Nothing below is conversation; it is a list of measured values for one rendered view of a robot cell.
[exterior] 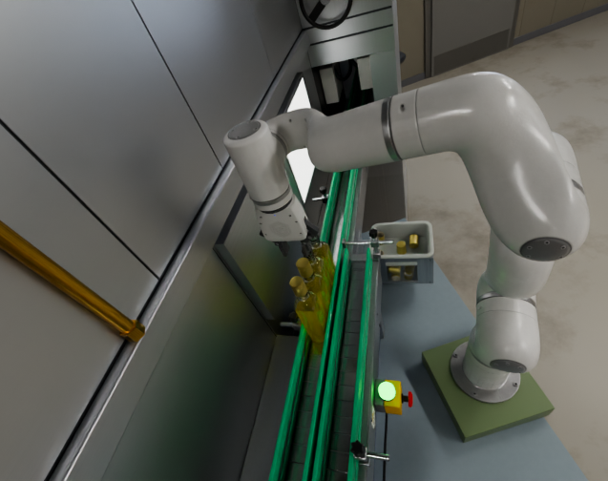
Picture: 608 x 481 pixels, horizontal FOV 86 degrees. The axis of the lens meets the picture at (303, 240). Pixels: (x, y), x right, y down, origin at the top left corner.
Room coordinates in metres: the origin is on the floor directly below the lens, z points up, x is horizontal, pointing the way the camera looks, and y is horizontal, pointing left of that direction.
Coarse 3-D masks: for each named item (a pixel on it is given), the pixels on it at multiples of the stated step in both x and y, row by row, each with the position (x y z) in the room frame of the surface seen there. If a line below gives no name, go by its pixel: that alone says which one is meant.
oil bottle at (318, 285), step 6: (318, 276) 0.55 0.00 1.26; (306, 282) 0.54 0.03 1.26; (312, 282) 0.54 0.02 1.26; (318, 282) 0.53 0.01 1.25; (324, 282) 0.56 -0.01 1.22; (312, 288) 0.52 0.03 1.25; (318, 288) 0.52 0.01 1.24; (324, 288) 0.54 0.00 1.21; (318, 294) 0.52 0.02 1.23; (324, 294) 0.53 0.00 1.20; (324, 300) 0.52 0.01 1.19; (324, 306) 0.52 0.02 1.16
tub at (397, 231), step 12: (384, 228) 0.86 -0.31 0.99; (396, 228) 0.84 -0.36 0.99; (408, 228) 0.82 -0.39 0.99; (420, 228) 0.80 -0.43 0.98; (396, 240) 0.82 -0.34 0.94; (408, 240) 0.80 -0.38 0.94; (420, 240) 0.78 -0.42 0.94; (432, 240) 0.70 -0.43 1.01; (372, 252) 0.76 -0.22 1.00; (384, 252) 0.79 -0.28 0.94; (396, 252) 0.77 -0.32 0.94; (408, 252) 0.75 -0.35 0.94; (420, 252) 0.73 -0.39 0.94; (432, 252) 0.66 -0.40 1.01
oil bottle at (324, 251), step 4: (320, 240) 0.67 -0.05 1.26; (324, 244) 0.65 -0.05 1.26; (312, 248) 0.65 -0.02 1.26; (320, 248) 0.64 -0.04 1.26; (324, 248) 0.64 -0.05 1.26; (328, 248) 0.66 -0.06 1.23; (316, 252) 0.64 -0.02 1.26; (320, 252) 0.63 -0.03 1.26; (324, 252) 0.63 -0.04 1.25; (328, 252) 0.65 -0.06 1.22; (320, 256) 0.63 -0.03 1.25; (324, 256) 0.62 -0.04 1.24; (328, 256) 0.64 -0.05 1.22; (324, 260) 0.62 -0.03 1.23; (328, 260) 0.63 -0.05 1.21; (332, 260) 0.66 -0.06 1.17; (328, 264) 0.62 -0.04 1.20; (332, 264) 0.65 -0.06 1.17; (328, 268) 0.62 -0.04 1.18; (332, 268) 0.64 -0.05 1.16; (328, 272) 0.62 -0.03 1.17; (332, 272) 0.63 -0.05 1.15; (332, 276) 0.62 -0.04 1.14; (332, 280) 0.62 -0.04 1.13
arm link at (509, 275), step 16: (560, 144) 0.32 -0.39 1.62; (576, 160) 0.30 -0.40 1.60; (576, 176) 0.26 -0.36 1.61; (496, 240) 0.31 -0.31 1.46; (496, 256) 0.30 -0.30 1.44; (512, 256) 0.28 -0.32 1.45; (496, 272) 0.29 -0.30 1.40; (512, 272) 0.27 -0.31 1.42; (528, 272) 0.25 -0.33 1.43; (544, 272) 0.25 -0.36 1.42; (480, 288) 0.36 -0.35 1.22; (496, 288) 0.29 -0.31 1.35; (512, 288) 0.26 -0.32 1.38; (528, 288) 0.25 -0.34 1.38
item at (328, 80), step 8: (368, 56) 1.56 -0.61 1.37; (328, 64) 1.71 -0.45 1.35; (336, 64) 1.76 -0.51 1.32; (360, 64) 1.58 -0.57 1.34; (368, 64) 1.56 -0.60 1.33; (320, 72) 1.69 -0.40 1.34; (328, 72) 1.67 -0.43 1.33; (360, 72) 1.58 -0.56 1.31; (368, 72) 1.56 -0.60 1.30; (328, 80) 1.67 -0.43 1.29; (336, 80) 1.69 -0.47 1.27; (360, 80) 1.58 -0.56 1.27; (368, 80) 1.56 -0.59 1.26; (328, 88) 1.68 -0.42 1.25; (336, 88) 1.66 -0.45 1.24; (368, 88) 1.57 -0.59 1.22; (328, 96) 1.68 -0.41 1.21; (336, 96) 1.66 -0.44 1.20
